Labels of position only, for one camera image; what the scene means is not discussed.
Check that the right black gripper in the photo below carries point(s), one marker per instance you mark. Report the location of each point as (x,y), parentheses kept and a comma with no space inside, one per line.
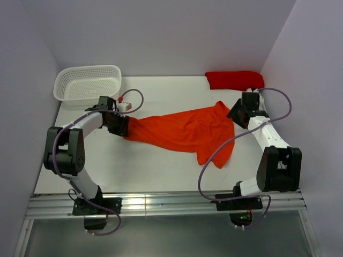
(233,113)

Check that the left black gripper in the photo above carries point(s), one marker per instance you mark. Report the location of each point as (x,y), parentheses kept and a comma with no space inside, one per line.
(122,129)

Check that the orange t-shirt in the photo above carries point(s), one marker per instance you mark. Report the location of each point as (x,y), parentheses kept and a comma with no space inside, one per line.
(201,131)

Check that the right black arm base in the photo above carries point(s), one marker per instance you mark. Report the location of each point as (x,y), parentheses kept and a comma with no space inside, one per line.
(240,211)

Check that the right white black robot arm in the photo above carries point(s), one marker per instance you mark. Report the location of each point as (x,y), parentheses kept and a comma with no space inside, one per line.
(280,166)

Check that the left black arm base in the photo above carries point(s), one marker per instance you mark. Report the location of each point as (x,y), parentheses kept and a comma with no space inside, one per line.
(95,218)

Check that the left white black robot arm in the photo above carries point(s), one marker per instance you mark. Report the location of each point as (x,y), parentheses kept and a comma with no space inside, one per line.
(64,152)

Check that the red rolled t-shirt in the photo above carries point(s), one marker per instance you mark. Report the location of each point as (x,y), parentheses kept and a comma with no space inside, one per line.
(235,80)

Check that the white perforated plastic basket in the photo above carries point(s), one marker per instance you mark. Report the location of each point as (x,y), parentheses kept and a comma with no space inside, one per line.
(82,86)

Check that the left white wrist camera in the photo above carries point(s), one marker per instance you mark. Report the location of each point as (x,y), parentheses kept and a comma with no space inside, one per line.
(123,106)

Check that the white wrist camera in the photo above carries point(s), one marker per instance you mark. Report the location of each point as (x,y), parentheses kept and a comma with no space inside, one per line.
(123,106)
(260,93)

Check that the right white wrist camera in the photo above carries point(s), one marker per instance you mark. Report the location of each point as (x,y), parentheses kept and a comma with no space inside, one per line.
(260,93)

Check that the aluminium front rail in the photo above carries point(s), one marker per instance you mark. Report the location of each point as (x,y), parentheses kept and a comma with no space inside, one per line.
(57,206)

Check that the aluminium rail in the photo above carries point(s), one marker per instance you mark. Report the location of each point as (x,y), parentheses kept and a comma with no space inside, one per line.
(310,234)
(57,206)

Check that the aluminium right side rail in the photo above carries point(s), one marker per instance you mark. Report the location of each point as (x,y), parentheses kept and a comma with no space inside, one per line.
(310,234)

